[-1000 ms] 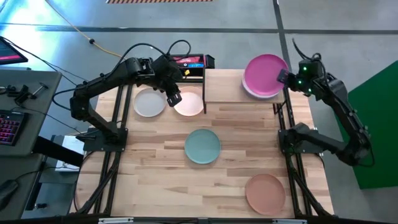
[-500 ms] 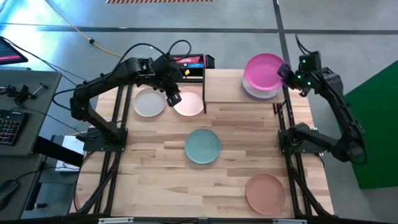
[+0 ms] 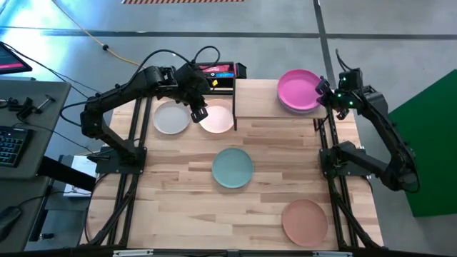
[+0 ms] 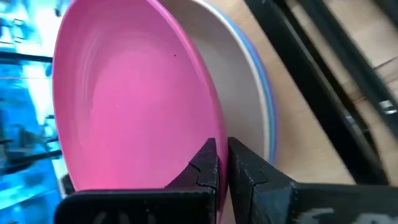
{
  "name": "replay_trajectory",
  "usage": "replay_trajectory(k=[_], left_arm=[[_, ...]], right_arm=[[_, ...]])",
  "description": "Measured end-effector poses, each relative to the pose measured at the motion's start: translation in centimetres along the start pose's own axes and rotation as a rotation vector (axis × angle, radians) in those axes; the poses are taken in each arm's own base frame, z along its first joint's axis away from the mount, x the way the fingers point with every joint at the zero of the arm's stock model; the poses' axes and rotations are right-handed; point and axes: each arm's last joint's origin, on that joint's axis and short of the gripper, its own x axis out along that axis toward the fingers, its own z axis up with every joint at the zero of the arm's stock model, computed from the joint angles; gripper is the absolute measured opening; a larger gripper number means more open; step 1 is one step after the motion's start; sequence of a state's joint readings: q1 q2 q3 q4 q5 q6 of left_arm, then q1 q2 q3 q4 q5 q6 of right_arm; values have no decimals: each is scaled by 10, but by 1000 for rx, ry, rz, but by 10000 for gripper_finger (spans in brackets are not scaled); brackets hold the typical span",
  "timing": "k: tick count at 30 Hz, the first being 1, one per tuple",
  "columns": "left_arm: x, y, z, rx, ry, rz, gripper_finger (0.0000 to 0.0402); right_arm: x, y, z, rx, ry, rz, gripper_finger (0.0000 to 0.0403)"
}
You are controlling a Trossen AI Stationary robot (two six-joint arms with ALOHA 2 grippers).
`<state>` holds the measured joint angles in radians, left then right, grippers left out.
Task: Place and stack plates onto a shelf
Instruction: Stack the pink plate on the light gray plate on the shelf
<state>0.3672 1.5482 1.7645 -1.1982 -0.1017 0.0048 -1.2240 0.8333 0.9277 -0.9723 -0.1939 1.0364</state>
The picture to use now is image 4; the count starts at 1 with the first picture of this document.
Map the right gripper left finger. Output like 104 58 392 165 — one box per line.
54 138 219 224

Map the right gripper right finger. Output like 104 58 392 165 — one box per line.
228 136 398 224

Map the blue plate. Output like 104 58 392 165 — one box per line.
211 2 277 164

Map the pink plate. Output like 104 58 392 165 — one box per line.
52 0 230 224

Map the cream plate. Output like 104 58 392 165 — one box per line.
158 0 271 162

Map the black aluminium rig frame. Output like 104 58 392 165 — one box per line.
244 0 398 186

